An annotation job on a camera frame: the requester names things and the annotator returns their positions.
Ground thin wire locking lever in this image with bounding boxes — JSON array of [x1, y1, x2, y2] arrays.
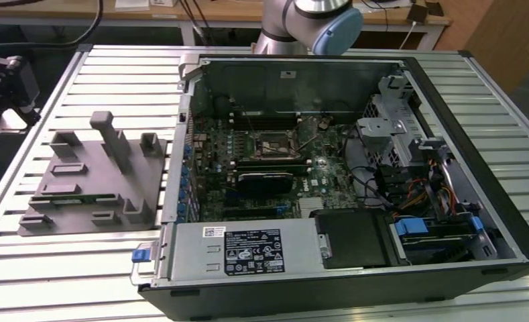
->
[[244, 109, 260, 135]]

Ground metal socket cover frame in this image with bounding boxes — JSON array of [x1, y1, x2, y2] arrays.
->
[[290, 115, 323, 152]]

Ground CPU socket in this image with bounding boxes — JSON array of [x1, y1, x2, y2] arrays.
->
[[253, 129, 302, 160]]

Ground grey parts rack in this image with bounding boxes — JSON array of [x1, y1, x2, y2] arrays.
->
[[17, 110, 170, 237]]

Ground green RAM stick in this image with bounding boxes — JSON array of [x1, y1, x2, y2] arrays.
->
[[34, 193, 116, 205]]

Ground wooden desk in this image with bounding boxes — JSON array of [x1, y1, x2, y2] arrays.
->
[[0, 0, 455, 50]]

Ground silver power supply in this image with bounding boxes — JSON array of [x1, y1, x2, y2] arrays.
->
[[152, 219, 333, 286]]

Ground black graphics card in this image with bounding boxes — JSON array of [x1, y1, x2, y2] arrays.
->
[[236, 171, 296, 197]]

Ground silver finned heat sink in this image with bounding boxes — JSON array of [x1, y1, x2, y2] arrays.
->
[[300, 197, 327, 211]]

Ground green motherboard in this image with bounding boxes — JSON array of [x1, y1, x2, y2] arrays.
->
[[188, 113, 373, 224]]

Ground silver perforated drive cage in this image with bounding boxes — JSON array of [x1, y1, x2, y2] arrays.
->
[[356, 75, 443, 168]]

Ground black open PC case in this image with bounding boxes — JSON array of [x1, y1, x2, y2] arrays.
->
[[137, 50, 529, 318]]

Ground black plastic shroud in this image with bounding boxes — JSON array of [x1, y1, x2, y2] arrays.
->
[[315, 208, 412, 270]]

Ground blue disk carrier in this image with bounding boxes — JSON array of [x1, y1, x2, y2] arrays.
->
[[392, 217, 431, 242]]

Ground wooden cabinet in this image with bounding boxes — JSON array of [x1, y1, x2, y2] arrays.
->
[[433, 0, 529, 98]]

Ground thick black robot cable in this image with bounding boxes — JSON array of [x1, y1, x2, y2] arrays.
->
[[0, 0, 108, 51]]

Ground white charger cable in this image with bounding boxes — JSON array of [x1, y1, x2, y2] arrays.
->
[[401, 19, 420, 50]]

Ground orange yellow wire bundle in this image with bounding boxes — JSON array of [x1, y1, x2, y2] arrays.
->
[[392, 160, 456, 217]]

